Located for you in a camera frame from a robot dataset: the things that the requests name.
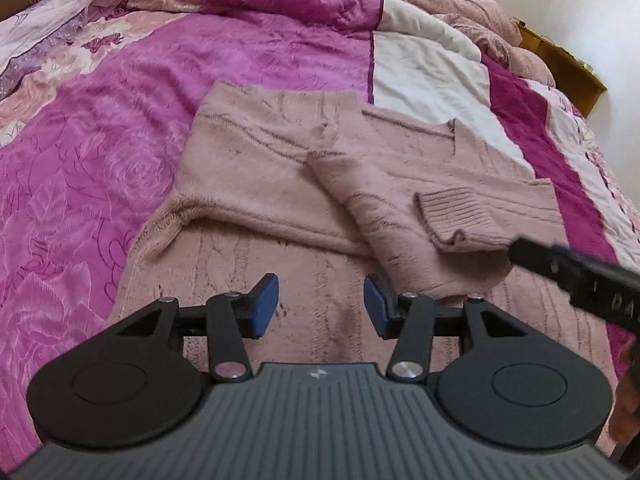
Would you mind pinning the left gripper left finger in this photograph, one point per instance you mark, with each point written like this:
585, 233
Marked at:
232, 317

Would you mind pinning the magenta patchwork quilt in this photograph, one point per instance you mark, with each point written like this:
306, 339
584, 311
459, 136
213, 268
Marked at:
91, 142

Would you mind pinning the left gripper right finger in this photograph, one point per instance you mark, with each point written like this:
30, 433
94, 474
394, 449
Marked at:
407, 318

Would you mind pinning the lilac pillow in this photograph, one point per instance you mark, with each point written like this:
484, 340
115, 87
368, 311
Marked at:
27, 37

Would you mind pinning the person right hand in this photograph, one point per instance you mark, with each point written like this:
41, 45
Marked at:
623, 424

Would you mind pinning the pink cable knit cardigan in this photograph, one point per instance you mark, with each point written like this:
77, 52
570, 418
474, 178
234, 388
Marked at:
323, 189

